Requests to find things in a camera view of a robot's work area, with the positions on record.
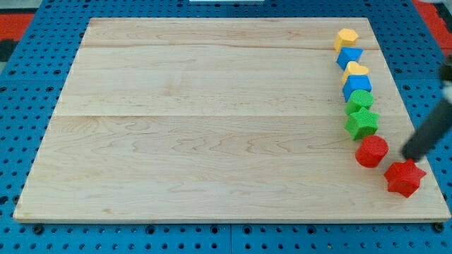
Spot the green circle block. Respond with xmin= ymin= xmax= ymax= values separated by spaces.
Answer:
xmin=345 ymin=90 xmax=374 ymax=115

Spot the yellow heart block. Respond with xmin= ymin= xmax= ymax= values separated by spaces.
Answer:
xmin=341 ymin=61 xmax=369 ymax=85

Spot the blue triangle block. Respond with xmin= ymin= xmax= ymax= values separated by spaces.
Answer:
xmin=336 ymin=47 xmax=364 ymax=70

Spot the red circle block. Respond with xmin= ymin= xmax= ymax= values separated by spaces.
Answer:
xmin=355 ymin=135 xmax=389 ymax=168

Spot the wooden board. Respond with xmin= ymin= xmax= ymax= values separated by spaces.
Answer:
xmin=13 ymin=18 xmax=451 ymax=224

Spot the red star block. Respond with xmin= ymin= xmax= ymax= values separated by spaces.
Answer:
xmin=384 ymin=159 xmax=427 ymax=198

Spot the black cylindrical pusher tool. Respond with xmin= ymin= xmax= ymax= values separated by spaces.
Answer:
xmin=400 ymin=54 xmax=451 ymax=162

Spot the yellow hexagon block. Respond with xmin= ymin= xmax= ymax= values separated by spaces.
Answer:
xmin=333 ymin=28 xmax=359 ymax=53

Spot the blue perforated base panel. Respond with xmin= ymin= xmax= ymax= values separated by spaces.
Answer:
xmin=1 ymin=1 xmax=451 ymax=253

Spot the blue cube block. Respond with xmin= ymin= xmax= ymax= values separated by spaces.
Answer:
xmin=342 ymin=75 xmax=372 ymax=102

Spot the green star block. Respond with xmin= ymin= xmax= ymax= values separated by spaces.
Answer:
xmin=345 ymin=107 xmax=379 ymax=140

